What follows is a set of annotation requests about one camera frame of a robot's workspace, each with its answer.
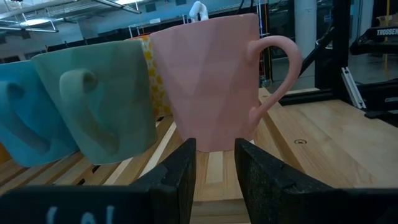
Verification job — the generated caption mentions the blue mug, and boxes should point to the blue mug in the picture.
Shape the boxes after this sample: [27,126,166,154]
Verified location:
[0,60,79,168]

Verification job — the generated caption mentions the white building column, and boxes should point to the white building column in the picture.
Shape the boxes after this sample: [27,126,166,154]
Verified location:
[294,0,318,58]

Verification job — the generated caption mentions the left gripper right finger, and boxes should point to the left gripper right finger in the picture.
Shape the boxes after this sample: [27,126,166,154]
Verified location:
[234,138,343,224]

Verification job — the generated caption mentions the black aluminium table frame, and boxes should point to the black aluminium table frame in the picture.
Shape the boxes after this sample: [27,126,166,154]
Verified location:
[278,0,398,127]

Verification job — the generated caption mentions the wooden slatted mug rack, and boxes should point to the wooden slatted mug rack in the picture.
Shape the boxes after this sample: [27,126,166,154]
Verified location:
[0,86,379,224]

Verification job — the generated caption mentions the silver aluminium bracket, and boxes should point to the silver aluminium bracket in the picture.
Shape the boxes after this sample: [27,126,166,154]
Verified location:
[340,67,368,110]

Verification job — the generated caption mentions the pink faceted mug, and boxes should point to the pink faceted mug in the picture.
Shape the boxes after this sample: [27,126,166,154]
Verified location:
[149,12,303,153]

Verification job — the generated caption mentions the white mug yellow dots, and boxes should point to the white mug yellow dots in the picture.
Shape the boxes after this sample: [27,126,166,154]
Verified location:
[126,1,209,119]

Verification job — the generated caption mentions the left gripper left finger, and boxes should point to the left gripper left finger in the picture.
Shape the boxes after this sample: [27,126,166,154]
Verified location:
[130,138,197,224]

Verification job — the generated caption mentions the green mug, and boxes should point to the green mug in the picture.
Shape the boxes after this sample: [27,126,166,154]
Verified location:
[30,39,159,166]

